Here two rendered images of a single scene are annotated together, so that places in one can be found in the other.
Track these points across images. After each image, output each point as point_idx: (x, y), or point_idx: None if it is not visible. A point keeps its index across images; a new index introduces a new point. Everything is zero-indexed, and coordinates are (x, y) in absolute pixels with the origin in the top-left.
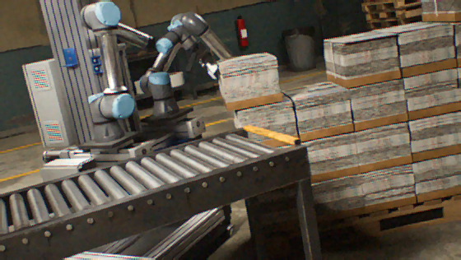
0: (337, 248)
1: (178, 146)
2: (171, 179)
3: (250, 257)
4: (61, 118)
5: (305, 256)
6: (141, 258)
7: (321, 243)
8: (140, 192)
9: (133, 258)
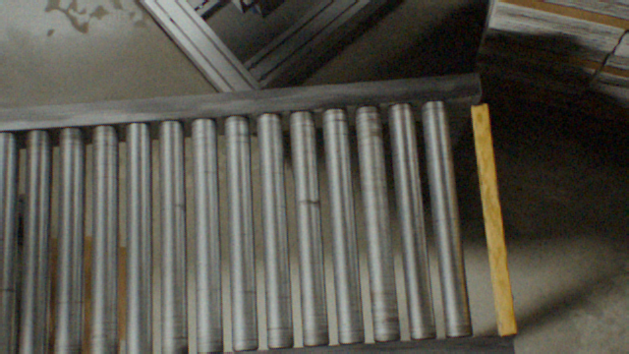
0: (591, 141)
1: (314, 95)
2: (234, 322)
3: (443, 72)
4: None
5: (528, 129)
6: (241, 71)
7: (572, 117)
8: (166, 351)
9: (230, 60)
